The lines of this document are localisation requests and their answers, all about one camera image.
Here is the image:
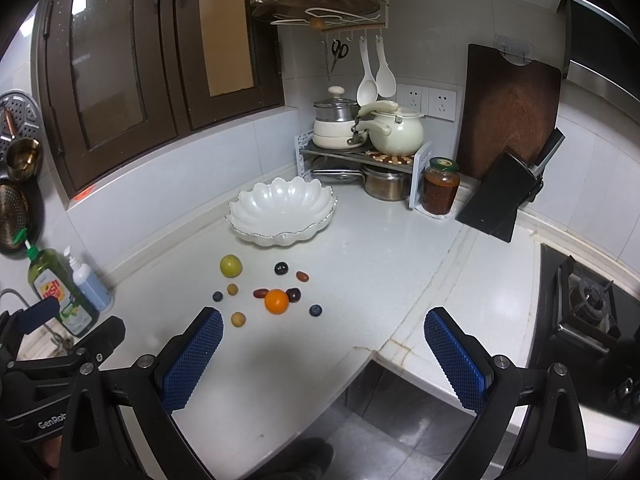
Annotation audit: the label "white wall socket right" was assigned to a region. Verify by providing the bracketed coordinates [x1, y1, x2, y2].
[427, 88, 457, 122]

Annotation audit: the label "black knife block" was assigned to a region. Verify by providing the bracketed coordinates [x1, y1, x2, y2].
[456, 128, 565, 243]

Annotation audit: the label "sauce jar green lid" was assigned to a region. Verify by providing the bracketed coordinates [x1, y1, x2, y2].
[421, 157, 460, 214]

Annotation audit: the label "white wall socket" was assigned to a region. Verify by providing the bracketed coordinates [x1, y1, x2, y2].
[396, 84, 430, 115]
[427, 88, 457, 122]

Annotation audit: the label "black scissors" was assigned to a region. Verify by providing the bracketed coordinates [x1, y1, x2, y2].
[330, 39, 349, 73]

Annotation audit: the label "hanging metal strainer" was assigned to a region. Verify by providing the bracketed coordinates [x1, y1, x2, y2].
[0, 179, 44, 259]

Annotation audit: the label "cream kettle pot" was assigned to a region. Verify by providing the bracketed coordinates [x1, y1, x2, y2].
[352, 101, 424, 156]

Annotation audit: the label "person left hand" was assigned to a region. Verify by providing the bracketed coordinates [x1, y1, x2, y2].
[41, 437, 62, 469]

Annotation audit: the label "green dish soap bottle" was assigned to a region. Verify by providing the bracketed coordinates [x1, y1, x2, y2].
[13, 229, 99, 338]

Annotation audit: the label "gas stove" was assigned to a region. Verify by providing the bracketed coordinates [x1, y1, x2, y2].
[528, 245, 639, 424]

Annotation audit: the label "perforated steamer plate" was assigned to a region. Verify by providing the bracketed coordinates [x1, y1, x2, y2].
[1, 90, 43, 165]

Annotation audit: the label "white scalloped bowl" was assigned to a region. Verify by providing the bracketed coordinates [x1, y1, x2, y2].
[226, 177, 337, 247]

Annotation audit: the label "dark wooden wall cabinet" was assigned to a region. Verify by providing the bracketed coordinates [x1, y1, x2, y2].
[35, 0, 284, 196]

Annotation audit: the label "green yellow lime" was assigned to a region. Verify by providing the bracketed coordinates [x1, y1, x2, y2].
[219, 254, 243, 278]

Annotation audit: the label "white wall socket left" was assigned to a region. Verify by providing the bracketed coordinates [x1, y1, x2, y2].
[396, 84, 430, 115]

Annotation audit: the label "dark cherry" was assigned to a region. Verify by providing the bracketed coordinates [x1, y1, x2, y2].
[286, 287, 302, 302]
[274, 261, 288, 275]

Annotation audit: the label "stainless steel pot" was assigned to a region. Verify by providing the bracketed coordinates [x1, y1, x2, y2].
[361, 165, 411, 202]

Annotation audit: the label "white rice paddle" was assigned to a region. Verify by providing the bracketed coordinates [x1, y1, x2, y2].
[375, 35, 397, 98]

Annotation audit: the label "brass ladle cup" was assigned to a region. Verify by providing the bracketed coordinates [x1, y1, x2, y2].
[3, 110, 42, 182]

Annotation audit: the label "wooden bead trivet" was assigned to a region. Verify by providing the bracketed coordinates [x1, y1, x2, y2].
[366, 151, 413, 166]

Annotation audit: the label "orange tangerine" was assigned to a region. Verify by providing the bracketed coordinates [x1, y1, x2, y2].
[264, 289, 290, 315]

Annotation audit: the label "dark wooden cutting board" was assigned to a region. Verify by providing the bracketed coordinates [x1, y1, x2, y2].
[457, 44, 561, 180]

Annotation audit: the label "white ladle spoon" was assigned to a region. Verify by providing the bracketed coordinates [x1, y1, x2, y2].
[357, 36, 378, 106]

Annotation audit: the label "blue pump bottle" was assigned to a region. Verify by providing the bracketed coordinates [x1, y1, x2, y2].
[63, 246, 114, 313]

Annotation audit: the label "corner shelf rack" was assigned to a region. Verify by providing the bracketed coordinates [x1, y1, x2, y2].
[294, 132, 433, 209]

